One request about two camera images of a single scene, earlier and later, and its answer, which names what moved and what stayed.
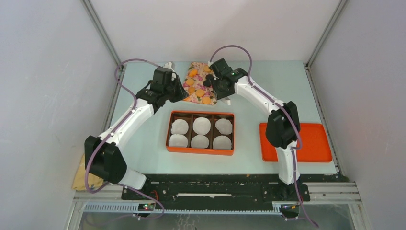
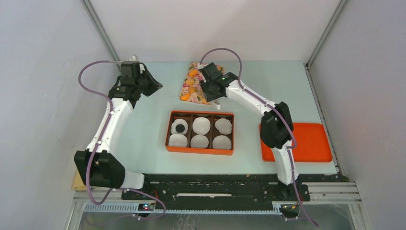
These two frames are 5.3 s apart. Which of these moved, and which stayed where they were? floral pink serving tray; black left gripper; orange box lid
Moved: black left gripper
Stayed: floral pink serving tray; orange box lid
